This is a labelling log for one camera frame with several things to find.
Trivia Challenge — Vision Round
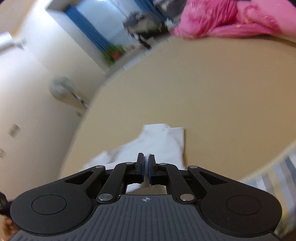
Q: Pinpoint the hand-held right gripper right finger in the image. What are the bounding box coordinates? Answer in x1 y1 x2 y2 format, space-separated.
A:
148 154 229 205

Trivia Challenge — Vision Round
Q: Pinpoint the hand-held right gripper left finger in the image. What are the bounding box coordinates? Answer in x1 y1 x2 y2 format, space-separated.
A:
65 153 145 205

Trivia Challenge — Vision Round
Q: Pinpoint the white small garment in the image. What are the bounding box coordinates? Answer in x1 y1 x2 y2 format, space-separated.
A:
83 124 186 195

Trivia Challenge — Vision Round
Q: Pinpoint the dark chair with clothes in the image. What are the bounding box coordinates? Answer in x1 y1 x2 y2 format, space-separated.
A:
122 11 173 49

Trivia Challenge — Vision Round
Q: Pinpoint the green potted plant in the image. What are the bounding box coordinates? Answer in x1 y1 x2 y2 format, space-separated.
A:
103 44 127 67

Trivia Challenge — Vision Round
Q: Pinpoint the grey striped cloth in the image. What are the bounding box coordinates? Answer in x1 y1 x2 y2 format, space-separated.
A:
240 142 296 241

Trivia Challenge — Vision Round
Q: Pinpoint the bright window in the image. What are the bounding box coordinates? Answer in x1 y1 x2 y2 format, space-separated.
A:
76 0 144 45

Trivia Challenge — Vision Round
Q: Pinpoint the pink blanket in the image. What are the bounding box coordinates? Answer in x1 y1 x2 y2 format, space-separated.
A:
172 0 296 40

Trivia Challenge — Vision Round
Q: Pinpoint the wall switch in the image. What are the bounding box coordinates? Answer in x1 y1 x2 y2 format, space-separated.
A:
8 124 23 140

